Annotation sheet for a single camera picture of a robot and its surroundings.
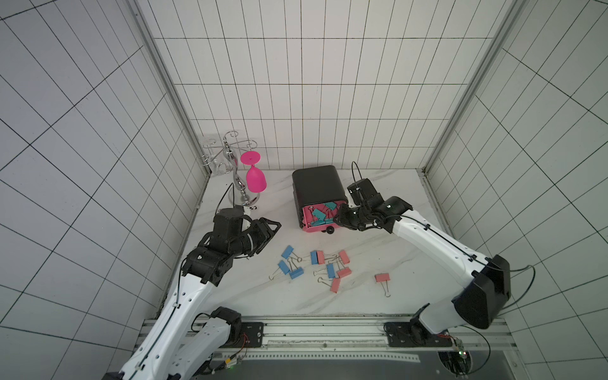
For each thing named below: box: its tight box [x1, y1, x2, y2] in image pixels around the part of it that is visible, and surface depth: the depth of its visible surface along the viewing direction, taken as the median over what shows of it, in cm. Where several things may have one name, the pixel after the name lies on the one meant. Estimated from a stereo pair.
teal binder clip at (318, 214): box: [311, 208, 327, 221], surface depth 88 cm
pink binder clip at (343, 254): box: [338, 250, 350, 265], surface depth 92 cm
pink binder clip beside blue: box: [316, 250, 326, 265], surface depth 91 cm
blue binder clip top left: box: [281, 244, 303, 263], surface depth 93 cm
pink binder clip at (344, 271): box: [336, 261, 352, 278], surface depth 87 cm
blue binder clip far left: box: [268, 259, 291, 281], surface depth 89 cm
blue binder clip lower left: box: [288, 266, 304, 281], surface depth 87 cm
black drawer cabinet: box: [292, 165, 349, 228], surface depth 99 cm
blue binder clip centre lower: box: [312, 263, 336, 279], surface depth 89 cm
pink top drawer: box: [302, 201, 347, 233], surface depth 88 cm
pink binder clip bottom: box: [317, 277, 341, 294], surface depth 86 cm
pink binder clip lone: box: [374, 273, 392, 298], surface depth 86 cm
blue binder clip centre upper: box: [296, 250, 319, 266], surface depth 91 cm
